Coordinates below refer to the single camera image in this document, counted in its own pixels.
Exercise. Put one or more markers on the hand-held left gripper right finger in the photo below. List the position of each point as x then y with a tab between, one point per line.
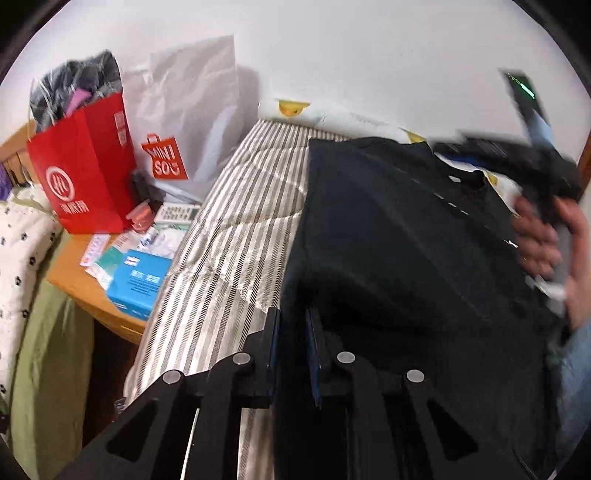
314	364

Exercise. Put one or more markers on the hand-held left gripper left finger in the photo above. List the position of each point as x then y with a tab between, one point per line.
275	355

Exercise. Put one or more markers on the black t-shirt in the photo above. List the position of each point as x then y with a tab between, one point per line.
392	230

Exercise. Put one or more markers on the person's right forearm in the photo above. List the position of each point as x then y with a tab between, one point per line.
575	383

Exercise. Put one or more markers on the clothes in clear plastic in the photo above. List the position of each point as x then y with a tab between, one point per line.
69	87

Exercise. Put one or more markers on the person's right hand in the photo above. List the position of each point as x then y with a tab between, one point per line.
535	240

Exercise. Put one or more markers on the striped quilted mattress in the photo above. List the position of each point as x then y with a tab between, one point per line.
240	221

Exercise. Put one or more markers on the blue cardboard box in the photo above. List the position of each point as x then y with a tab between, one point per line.
138	281

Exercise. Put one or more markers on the white remote control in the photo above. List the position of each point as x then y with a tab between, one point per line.
178	213

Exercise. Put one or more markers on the green and white packet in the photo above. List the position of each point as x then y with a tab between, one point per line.
107	267

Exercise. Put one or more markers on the pink and white packet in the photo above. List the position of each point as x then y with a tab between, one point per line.
94	249

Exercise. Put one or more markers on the duck print plastic roll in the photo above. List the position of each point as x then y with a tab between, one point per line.
314	113

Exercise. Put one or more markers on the wooden nightstand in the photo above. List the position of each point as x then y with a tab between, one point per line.
69	281

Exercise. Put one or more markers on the green bed sheet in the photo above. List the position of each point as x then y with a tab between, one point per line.
51	369

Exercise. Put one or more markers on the white shopping bag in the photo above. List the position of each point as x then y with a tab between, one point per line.
189	115

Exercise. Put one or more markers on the red paper bag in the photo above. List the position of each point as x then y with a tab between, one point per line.
87	175

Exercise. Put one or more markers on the white patterned pillow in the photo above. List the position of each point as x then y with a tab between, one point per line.
23	258

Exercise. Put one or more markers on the wooden headboard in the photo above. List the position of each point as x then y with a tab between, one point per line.
16	152

